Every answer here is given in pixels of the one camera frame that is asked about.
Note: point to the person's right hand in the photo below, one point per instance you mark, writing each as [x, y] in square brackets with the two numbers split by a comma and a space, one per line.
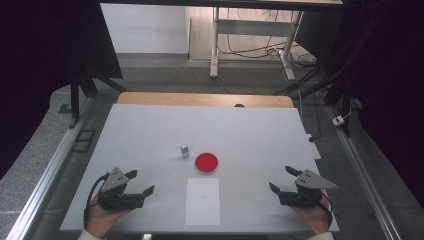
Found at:
[316, 216]

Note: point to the black curtain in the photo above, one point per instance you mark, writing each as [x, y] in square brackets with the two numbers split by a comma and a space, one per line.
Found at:
[393, 83]
[40, 50]

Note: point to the white paper sheet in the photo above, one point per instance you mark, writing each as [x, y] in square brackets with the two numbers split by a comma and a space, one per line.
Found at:
[202, 201]

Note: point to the black stand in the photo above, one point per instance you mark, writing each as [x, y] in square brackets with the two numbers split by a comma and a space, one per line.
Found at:
[75, 96]
[336, 83]

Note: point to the small white adapter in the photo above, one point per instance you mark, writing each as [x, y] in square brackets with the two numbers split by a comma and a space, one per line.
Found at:
[338, 120]

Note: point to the white desk frame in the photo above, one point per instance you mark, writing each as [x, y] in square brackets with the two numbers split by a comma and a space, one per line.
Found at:
[253, 27]

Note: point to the aluminium rail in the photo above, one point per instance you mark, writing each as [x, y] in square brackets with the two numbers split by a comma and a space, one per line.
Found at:
[363, 173]
[50, 166]

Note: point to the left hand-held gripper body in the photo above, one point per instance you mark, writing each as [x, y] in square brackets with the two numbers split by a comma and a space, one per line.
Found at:
[115, 186]

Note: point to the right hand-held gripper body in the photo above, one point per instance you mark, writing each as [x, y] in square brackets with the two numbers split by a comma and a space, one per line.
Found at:
[310, 186]

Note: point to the round red ink pad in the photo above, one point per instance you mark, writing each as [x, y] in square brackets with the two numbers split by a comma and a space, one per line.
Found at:
[206, 162]

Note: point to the person's left hand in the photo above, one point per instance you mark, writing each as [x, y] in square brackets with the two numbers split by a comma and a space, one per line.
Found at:
[100, 218]

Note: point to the wooden table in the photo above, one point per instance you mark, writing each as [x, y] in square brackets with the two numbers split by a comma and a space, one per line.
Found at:
[200, 99]

